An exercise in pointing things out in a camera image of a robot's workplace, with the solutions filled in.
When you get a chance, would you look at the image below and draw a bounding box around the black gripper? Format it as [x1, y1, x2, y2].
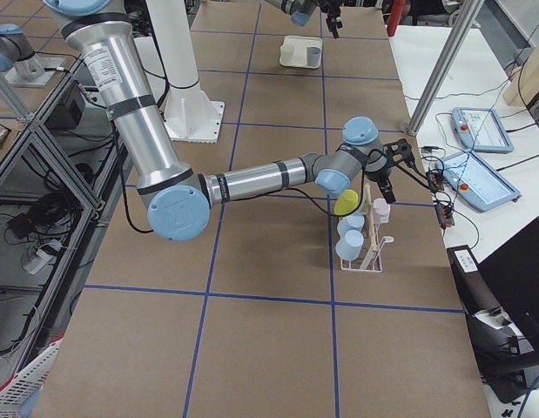
[319, 0, 343, 39]
[365, 138, 415, 204]

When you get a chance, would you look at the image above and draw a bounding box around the aluminium frame post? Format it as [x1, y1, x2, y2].
[407, 0, 484, 137]

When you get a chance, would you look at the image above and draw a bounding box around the white wire cup rack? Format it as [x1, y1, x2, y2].
[337, 184, 394, 273]

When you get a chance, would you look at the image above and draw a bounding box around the grey plastic cup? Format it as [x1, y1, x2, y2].
[307, 46, 321, 69]

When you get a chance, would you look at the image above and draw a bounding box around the blue teach pendant near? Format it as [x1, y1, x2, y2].
[435, 150, 521, 212]

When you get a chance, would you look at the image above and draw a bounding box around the blue teach pendant far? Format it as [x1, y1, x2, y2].
[452, 107, 514, 154]

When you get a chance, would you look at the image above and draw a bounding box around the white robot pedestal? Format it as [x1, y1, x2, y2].
[146, 0, 225, 143]

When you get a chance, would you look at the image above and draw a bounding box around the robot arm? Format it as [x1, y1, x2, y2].
[266, 0, 343, 39]
[47, 1, 414, 242]

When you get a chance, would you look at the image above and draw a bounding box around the pink plastic cup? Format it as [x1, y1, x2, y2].
[372, 198, 391, 225]

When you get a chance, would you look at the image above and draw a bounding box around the yellow plastic cup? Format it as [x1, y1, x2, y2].
[333, 189, 360, 217]

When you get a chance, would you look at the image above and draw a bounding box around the pale green plastic cup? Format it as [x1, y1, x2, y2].
[280, 44, 294, 67]

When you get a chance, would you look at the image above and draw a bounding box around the light blue plastic cup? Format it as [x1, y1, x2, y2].
[337, 212, 366, 235]

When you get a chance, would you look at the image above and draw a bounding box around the brown paper table mat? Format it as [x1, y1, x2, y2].
[33, 8, 489, 417]

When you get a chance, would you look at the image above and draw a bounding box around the blue teach pendant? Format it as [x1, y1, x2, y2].
[452, 107, 514, 154]
[435, 150, 521, 212]

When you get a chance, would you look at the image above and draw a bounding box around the black laptop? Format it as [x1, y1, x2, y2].
[478, 216, 539, 347]

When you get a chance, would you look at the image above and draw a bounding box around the beige paper cup tray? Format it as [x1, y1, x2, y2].
[282, 35, 323, 70]

